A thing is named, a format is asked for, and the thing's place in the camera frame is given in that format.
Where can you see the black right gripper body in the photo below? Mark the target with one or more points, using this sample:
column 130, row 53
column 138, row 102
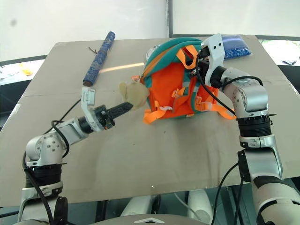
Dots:
column 204, row 66

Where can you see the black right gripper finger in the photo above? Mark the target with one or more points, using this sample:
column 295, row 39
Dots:
column 190, row 57
column 194, row 70

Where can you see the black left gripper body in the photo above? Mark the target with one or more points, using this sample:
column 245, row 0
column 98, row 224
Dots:
column 103, row 116

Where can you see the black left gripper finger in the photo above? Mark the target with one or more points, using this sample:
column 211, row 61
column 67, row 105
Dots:
column 123, row 113
column 122, row 107

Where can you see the beige plush toy pendant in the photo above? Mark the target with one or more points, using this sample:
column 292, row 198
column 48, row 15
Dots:
column 137, row 95

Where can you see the orange and teal backpack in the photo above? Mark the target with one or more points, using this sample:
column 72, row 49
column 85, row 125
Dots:
column 164, row 93

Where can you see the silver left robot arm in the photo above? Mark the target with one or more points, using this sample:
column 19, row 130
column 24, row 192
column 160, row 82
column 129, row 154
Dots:
column 44, row 147

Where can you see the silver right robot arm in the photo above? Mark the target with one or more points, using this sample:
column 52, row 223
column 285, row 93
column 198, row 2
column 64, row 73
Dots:
column 253, row 93

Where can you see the blue bead bag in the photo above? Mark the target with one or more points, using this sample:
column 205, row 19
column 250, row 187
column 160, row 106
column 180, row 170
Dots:
column 235, row 47

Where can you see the blue patterned rolled tube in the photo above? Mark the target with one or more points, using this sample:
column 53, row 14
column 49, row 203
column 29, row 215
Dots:
column 99, row 58

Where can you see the small brown twig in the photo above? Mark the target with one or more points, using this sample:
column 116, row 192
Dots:
column 93, row 50

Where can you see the black pens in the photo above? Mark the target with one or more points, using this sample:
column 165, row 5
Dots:
column 290, row 62

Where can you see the yellow object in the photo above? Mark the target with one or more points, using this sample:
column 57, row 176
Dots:
column 26, row 69

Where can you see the white rounded robot leg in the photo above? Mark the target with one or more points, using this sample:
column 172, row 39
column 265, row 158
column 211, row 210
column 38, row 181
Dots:
column 137, row 206
column 200, row 206

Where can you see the grey robot torso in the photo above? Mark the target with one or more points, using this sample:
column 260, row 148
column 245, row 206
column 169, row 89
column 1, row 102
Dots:
column 150, row 220

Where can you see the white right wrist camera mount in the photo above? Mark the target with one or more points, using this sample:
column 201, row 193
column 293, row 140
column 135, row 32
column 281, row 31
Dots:
column 216, row 50

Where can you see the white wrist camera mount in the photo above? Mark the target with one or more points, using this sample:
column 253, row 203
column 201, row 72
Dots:
column 216, row 50
column 88, row 96

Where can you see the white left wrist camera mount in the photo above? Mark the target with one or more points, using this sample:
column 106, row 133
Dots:
column 88, row 96

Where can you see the black window post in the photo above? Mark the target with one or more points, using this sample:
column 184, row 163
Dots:
column 170, row 18

